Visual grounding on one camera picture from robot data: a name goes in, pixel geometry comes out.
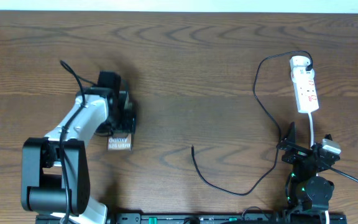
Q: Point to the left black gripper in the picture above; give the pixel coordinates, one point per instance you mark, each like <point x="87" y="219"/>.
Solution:
<point x="129" y="116"/>

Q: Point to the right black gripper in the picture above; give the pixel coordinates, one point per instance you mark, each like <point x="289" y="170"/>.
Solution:
<point x="288" y="143"/>

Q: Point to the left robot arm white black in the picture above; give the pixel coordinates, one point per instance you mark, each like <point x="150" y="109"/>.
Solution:
<point x="55" y="177"/>

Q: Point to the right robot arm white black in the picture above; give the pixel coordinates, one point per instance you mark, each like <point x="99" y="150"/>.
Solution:
<point x="308" y="194"/>

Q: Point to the white power strip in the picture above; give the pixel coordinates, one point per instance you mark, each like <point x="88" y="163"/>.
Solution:
<point x="304" y="85"/>

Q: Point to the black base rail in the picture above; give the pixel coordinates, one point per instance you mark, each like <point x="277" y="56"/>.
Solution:
<point x="136" y="218"/>

